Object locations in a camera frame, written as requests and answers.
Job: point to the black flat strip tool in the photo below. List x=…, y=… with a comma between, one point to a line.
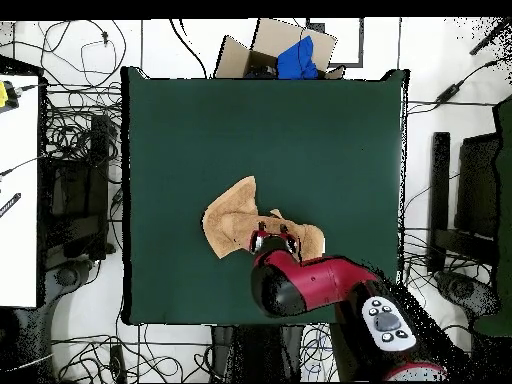
x=10, y=204

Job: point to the dark square frame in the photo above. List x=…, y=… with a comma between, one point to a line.
x=361, y=44

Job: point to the black rod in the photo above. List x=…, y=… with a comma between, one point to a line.
x=490, y=38

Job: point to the dark green table cloth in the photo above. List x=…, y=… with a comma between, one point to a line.
x=240, y=132

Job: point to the green cloth covered stand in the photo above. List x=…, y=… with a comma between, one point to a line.
x=504, y=208

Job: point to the black upright bar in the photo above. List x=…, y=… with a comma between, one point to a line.
x=439, y=192

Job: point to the grey pedestal leg with foot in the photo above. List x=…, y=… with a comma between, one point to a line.
x=464, y=290
x=66, y=280

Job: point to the black equipment case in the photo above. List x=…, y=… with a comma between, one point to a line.
x=76, y=188

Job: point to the black panel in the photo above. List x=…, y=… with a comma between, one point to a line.
x=478, y=188

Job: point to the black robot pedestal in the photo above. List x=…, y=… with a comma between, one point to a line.
x=256, y=352

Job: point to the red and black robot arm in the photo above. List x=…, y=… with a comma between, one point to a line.
x=320, y=284

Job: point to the yellow and black device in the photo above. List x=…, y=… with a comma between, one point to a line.
x=4, y=95

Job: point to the white side table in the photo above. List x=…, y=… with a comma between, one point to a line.
x=18, y=192

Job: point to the open cardboard box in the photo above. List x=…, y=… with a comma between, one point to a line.
x=236, y=60

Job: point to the black power adapter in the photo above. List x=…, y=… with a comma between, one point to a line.
x=448, y=92

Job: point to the tan terry towel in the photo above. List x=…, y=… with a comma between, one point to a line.
x=228, y=216

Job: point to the blue cloth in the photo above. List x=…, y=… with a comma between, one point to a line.
x=298, y=60

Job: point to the black power strip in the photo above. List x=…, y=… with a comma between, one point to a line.
x=118, y=364

